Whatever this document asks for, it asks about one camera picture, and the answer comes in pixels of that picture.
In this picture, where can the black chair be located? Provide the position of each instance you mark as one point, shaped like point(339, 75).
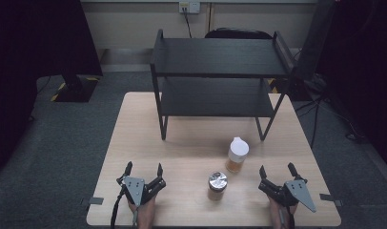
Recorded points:
point(237, 33)

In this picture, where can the black two-tier shelf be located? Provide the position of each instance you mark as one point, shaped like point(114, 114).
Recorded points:
point(218, 57)

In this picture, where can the dark leaning panel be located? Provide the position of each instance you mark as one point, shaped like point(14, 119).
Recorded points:
point(315, 38)

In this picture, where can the glass jar with white lid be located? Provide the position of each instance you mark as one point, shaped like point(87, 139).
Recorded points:
point(237, 152)

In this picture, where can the glass jar with silver lid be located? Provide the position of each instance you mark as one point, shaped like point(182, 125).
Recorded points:
point(217, 186)

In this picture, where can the grey tape strip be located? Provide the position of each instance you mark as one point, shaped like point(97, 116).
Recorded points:
point(96, 200)
point(329, 198)

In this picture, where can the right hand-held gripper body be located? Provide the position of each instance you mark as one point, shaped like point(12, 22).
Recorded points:
point(296, 191)

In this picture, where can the white wall socket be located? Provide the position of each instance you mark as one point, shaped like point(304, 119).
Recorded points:
point(189, 7)

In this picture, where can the black stand base yellow stripes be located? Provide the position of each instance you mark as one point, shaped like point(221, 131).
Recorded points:
point(75, 90)

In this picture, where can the person's left hand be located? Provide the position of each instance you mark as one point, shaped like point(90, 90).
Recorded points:
point(146, 214)

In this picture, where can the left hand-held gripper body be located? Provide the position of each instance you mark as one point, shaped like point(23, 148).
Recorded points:
point(134, 189)

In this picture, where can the black curtain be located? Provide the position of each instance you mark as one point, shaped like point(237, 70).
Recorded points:
point(366, 63)
point(29, 63)

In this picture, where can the person's right hand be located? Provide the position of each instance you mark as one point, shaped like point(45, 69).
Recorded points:
point(275, 216)

